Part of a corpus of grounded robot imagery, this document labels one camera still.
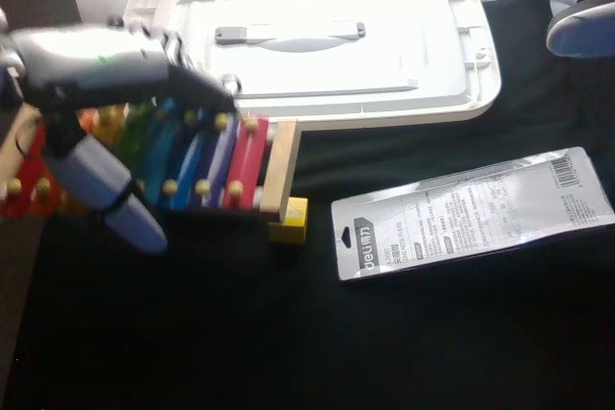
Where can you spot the white plastic retail package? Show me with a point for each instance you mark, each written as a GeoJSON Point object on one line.
{"type": "Point", "coordinates": [456, 218]}

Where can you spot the white plastic box lid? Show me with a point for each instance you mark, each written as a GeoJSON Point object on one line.
{"type": "Point", "coordinates": [336, 69]}

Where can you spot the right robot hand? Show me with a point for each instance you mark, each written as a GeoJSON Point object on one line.
{"type": "Point", "coordinates": [583, 31]}

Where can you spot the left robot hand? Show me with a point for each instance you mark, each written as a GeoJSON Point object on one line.
{"type": "Point", "coordinates": [96, 64]}

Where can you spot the black table cloth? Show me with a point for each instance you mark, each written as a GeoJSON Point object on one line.
{"type": "Point", "coordinates": [288, 333]}

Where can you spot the rainbow wooden xylophone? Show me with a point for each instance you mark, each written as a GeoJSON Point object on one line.
{"type": "Point", "coordinates": [240, 160]}

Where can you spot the yellow wooden cube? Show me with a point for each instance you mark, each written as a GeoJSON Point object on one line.
{"type": "Point", "coordinates": [290, 220]}

